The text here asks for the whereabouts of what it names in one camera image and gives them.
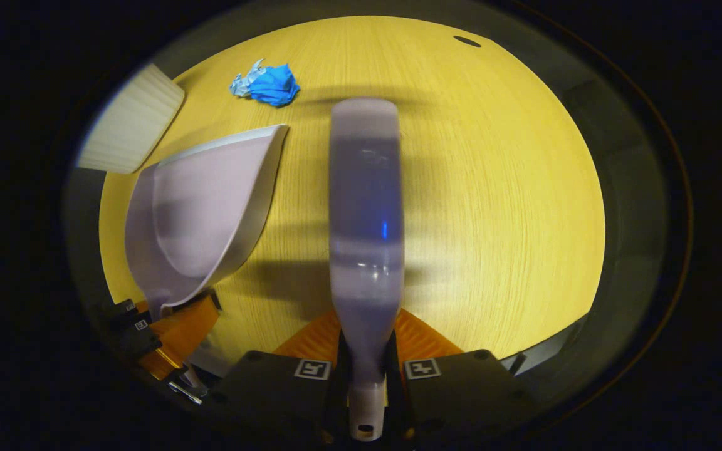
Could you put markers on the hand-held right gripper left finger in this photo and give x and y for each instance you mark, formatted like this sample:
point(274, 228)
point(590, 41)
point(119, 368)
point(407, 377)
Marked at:
point(273, 391)

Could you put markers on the wooden desktop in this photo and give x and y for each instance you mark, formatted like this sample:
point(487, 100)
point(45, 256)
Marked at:
point(492, 188)

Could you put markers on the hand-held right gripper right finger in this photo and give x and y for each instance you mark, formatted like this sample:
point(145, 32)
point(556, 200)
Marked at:
point(461, 394)

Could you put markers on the white ribbed garbage bin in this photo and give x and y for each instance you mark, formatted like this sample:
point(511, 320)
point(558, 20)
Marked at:
point(132, 119)

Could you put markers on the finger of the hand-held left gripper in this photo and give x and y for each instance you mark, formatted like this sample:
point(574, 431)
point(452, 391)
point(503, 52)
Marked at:
point(121, 310)
point(179, 332)

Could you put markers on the blue paper trash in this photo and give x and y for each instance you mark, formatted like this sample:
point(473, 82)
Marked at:
point(270, 84)

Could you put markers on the pink plastic dustpan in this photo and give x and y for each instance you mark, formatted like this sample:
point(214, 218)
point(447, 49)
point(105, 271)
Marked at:
point(204, 207)

